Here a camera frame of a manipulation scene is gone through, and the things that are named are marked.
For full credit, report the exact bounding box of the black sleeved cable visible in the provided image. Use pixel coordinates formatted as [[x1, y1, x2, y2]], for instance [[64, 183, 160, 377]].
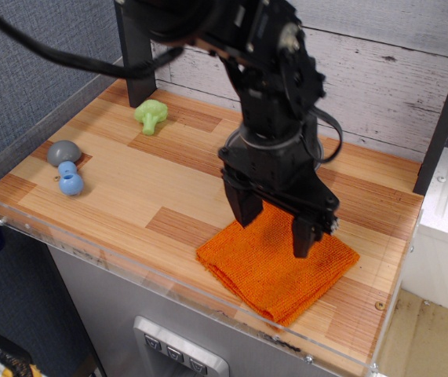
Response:
[[0, 0, 185, 79]]

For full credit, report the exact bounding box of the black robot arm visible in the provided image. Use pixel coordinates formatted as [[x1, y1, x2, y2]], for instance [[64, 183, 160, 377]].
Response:
[[123, 1, 340, 258]]

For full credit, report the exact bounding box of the blue peanut-shaped toy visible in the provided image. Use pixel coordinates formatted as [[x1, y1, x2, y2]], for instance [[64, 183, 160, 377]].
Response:
[[58, 161, 84, 196]]

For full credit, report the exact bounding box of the grey half dome toy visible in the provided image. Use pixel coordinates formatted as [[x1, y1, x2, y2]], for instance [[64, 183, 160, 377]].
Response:
[[46, 140, 82, 167]]

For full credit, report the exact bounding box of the clear acrylic guard rail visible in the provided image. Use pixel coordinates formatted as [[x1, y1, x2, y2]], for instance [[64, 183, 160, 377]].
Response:
[[0, 49, 431, 375]]

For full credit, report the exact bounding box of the stainless steel pot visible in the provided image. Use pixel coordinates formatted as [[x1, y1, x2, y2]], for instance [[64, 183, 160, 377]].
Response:
[[313, 138, 324, 171]]

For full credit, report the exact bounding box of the braided black yellow cable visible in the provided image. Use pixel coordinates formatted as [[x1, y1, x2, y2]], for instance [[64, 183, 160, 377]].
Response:
[[0, 339, 36, 377]]

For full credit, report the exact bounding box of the dark grey left post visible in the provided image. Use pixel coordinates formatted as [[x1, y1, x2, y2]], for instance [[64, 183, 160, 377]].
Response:
[[115, 2, 157, 108]]

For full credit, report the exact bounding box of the orange knitted cloth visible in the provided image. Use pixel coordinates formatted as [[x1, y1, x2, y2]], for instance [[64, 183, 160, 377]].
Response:
[[196, 203, 359, 326]]

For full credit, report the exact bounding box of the green toy broccoli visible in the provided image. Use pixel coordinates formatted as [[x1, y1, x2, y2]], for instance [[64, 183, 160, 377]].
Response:
[[134, 99, 168, 136]]

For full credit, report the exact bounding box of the white ribbed appliance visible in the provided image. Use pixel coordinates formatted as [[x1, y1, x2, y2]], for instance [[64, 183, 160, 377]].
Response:
[[402, 148, 448, 309]]

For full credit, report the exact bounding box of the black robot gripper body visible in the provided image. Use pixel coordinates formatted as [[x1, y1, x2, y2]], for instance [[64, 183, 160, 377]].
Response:
[[218, 130, 339, 234]]

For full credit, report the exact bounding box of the silver button control panel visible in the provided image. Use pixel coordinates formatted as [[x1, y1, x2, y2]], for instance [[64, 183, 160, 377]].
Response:
[[133, 316, 230, 376]]

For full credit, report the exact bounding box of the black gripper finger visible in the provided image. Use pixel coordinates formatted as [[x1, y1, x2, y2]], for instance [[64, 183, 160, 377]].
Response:
[[292, 216, 322, 258], [223, 176, 264, 228]]

